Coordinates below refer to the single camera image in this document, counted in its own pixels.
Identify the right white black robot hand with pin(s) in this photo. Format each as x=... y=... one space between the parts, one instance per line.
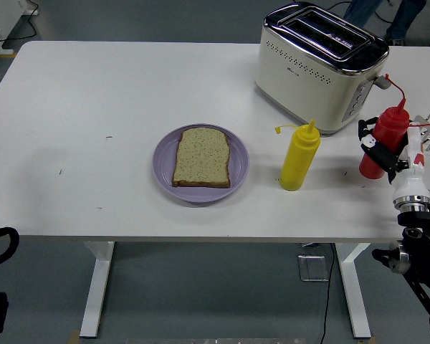
x=412 y=179

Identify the red squeeze bottle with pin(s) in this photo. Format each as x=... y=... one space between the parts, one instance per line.
x=390 y=125

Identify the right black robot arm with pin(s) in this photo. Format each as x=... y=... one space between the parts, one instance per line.
x=419 y=229

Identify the speckled bread slice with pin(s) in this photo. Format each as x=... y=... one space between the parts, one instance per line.
x=200 y=157

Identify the yellow squeeze bottle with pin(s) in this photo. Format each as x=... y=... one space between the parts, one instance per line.
x=297 y=161

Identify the white table leg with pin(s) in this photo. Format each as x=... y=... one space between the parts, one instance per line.
x=96 y=286
x=354 y=294

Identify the metal floor socket plate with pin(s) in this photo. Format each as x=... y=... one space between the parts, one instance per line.
x=312 y=268

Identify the cream chrome toaster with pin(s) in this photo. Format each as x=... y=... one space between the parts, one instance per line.
x=308 y=82

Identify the person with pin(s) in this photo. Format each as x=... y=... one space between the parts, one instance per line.
x=403 y=18

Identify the purple round plate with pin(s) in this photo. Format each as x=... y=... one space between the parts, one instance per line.
x=200 y=195

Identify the white equipment cabinet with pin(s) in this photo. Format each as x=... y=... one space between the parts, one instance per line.
x=0 y=18

